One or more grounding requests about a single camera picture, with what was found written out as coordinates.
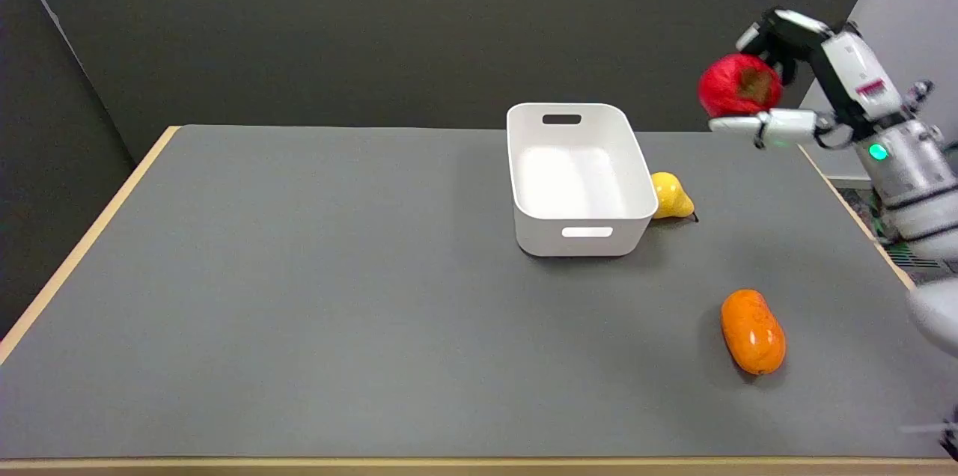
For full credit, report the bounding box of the orange oval fruit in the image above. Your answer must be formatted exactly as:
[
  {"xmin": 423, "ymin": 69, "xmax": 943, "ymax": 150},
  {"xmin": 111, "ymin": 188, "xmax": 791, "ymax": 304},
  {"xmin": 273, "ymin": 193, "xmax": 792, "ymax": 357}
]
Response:
[{"xmin": 720, "ymin": 289, "xmax": 787, "ymax": 376}]

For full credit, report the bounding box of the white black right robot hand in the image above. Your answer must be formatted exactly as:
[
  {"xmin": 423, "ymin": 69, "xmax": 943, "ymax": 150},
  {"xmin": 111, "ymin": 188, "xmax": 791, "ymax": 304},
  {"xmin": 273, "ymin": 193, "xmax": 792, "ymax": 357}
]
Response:
[{"xmin": 708, "ymin": 8, "xmax": 935, "ymax": 150}]

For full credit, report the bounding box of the red tomato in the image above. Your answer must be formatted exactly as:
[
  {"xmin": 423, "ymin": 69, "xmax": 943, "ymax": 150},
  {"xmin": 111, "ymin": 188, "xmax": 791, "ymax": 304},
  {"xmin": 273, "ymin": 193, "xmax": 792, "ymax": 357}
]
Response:
[{"xmin": 698, "ymin": 52, "xmax": 784, "ymax": 118}]

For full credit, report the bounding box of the white plastic box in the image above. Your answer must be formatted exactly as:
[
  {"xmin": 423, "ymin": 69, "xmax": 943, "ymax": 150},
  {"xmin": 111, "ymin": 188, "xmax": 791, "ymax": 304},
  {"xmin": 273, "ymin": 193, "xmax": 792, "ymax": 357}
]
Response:
[{"xmin": 506, "ymin": 103, "xmax": 659, "ymax": 258}]

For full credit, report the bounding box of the yellow pear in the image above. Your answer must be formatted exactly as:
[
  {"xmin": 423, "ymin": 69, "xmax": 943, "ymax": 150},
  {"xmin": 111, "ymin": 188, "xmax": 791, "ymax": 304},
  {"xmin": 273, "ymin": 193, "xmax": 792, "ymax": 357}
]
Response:
[{"xmin": 650, "ymin": 171, "xmax": 699, "ymax": 223}]

